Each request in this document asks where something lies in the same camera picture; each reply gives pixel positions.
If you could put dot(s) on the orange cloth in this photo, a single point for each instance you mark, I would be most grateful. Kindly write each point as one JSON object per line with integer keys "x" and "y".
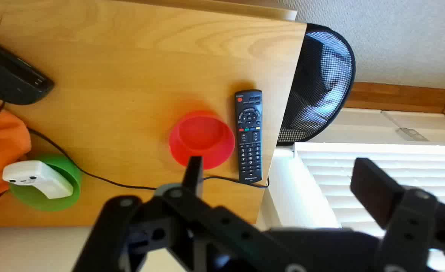
{"x": 3, "y": 146}

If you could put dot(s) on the wooden baseboard strip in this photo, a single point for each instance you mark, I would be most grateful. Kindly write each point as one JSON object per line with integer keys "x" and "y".
{"x": 398, "y": 97}

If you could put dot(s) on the green plastic bowl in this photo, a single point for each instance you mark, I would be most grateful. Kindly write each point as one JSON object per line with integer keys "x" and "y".
{"x": 65, "y": 168}

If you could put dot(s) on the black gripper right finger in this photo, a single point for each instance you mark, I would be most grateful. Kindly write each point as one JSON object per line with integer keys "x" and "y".
{"x": 413, "y": 227}

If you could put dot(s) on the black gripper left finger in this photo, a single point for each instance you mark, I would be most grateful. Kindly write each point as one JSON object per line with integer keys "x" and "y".
{"x": 147, "y": 227}

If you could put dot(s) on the black tv remote control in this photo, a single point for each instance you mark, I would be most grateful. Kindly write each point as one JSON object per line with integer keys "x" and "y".
{"x": 248, "y": 137}

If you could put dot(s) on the white window frame post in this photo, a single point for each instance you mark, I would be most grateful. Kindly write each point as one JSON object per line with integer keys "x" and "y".
{"x": 292, "y": 197}

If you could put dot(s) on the red plastic bowl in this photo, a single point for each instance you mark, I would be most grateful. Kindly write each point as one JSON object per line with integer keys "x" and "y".
{"x": 201, "y": 138}

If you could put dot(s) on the black flat electronic box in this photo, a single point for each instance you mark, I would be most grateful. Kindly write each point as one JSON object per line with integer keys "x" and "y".
{"x": 11, "y": 76}

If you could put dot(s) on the white small electronic device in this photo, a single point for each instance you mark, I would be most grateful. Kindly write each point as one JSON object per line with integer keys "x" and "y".
{"x": 35, "y": 178}

